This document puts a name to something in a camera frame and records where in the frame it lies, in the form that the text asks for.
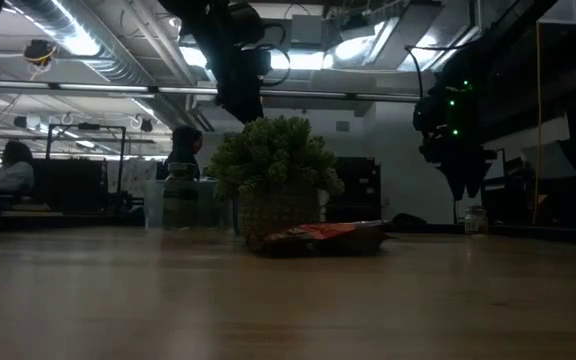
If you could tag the grey wall vent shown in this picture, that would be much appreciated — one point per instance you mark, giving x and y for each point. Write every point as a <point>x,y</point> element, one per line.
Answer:
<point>342,126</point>

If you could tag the green plant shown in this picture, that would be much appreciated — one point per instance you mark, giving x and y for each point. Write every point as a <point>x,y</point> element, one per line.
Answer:
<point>275,165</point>

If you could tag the black cabinet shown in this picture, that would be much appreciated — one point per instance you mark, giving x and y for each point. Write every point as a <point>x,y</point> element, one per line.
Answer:
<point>360,190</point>

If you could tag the black desk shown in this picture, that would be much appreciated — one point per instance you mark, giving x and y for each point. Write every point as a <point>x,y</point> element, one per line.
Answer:
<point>505,200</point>

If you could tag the black partition screen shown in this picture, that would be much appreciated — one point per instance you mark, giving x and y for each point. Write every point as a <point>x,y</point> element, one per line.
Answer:
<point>68,182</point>

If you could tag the long ceiling light bar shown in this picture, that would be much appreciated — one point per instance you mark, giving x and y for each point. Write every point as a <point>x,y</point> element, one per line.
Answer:
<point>103,87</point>

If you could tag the person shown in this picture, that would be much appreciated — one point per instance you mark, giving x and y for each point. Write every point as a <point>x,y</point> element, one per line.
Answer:
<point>15,172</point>
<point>185,145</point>

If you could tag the small clear glass jar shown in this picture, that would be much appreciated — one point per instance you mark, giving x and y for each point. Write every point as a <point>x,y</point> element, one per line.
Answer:
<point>476,220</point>

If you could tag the low black object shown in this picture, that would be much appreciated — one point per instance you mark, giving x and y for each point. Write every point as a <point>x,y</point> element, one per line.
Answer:
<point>408,219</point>

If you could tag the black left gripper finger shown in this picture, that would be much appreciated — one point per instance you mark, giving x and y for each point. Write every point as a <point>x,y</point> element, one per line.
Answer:
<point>253,111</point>
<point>230,107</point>

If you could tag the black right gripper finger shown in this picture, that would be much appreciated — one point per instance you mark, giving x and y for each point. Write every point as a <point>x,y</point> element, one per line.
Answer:
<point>475,180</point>
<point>452,182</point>

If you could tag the red spice packet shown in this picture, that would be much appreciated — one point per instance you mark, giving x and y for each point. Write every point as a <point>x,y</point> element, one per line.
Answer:
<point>320,237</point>

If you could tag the clear plastic container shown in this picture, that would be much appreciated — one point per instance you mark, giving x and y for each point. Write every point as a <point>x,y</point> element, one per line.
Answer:
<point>153,207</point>

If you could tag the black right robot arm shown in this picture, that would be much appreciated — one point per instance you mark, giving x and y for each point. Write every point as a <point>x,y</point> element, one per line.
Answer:
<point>543,60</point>

